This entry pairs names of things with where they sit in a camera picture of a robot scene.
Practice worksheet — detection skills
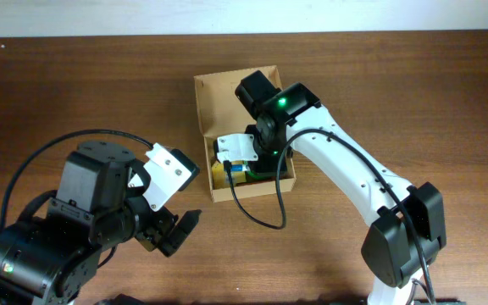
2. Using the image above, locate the yellow spiral notepad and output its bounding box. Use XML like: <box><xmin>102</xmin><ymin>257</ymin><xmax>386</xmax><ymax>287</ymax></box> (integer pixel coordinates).
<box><xmin>211</xmin><ymin>161</ymin><xmax>247</xmax><ymax>189</ymax></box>

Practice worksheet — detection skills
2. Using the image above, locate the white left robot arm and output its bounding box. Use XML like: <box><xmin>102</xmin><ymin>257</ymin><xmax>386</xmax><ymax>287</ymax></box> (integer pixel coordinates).
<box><xmin>0</xmin><ymin>141</ymin><xmax>201</xmax><ymax>304</ymax></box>

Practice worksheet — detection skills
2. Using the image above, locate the brown cardboard box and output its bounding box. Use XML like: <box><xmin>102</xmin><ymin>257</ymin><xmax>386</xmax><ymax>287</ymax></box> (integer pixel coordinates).
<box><xmin>194</xmin><ymin>65</ymin><xmax>283</xmax><ymax>202</ymax></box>

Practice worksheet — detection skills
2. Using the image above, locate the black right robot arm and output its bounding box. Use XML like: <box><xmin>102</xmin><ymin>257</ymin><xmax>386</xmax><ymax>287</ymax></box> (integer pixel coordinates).
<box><xmin>213</xmin><ymin>70</ymin><xmax>446</xmax><ymax>304</ymax></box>

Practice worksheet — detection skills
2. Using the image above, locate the blue white board marker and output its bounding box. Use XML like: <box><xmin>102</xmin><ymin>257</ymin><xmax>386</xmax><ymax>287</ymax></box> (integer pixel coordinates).
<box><xmin>230</xmin><ymin>164</ymin><xmax>250</xmax><ymax>172</ymax></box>

